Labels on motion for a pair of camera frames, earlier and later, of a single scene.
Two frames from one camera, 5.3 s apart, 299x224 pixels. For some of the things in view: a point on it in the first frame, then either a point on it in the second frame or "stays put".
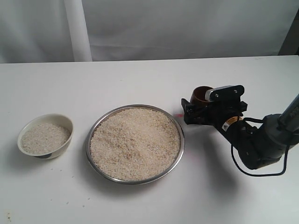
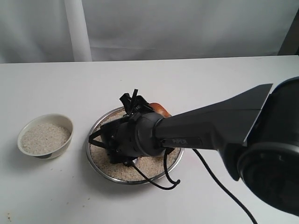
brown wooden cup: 198,95 -> 160,109
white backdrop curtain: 72,31 stays put
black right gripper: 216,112 -> 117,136
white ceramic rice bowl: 45,136 stays put
